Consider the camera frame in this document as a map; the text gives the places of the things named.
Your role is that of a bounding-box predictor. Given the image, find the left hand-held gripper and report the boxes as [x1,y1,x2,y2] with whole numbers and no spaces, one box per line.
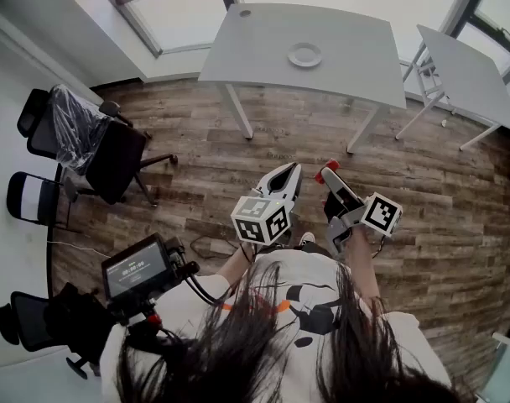
[231,162,304,245]

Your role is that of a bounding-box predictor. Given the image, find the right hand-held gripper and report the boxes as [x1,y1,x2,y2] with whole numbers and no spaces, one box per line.
[320,167,403,256]

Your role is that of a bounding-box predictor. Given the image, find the small red object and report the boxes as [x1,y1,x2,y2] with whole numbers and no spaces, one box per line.
[314,159,341,186]

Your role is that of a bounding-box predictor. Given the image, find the white round plate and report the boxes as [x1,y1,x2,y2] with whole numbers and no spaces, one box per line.
[287,41,324,70]

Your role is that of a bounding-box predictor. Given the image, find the person's left forearm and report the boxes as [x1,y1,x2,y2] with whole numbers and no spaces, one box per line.
[216,241,257,287]

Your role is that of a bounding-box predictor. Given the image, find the person's right forearm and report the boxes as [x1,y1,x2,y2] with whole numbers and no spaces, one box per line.
[342,223,383,306]

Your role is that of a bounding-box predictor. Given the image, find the person's dark trousers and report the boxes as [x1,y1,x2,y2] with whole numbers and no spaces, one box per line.
[294,241,336,260]

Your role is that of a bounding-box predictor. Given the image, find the person's white printed shirt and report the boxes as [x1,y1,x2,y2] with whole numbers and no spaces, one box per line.
[98,248,454,403]

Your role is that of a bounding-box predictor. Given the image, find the white table with grommet hole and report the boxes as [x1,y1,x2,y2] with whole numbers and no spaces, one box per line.
[197,2,408,155]

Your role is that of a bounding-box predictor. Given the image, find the black monitor screen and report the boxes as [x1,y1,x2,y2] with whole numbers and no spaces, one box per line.
[100,232,174,306]

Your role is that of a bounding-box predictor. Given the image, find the black plastic-wrapped office chair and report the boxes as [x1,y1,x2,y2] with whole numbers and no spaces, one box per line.
[16,83,180,207]

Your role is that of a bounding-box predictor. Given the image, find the white table with crossed legs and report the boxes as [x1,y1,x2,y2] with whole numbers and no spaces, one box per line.
[394,24,510,152]

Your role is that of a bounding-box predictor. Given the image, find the dark-framed window with open sash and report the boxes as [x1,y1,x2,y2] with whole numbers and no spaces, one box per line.
[91,0,246,59]

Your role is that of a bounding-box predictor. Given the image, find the black and white folding chair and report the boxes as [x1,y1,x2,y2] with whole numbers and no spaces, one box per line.
[6,170,82,235]

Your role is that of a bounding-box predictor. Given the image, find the black mesh office chair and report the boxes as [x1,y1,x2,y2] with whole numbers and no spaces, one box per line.
[0,282,113,380]

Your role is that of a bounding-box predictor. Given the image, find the black floor cable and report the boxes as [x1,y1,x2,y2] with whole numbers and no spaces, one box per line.
[190,234,242,261]

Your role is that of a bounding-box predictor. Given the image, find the black rig cable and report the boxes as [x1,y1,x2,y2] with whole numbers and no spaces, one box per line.
[182,261,236,306]

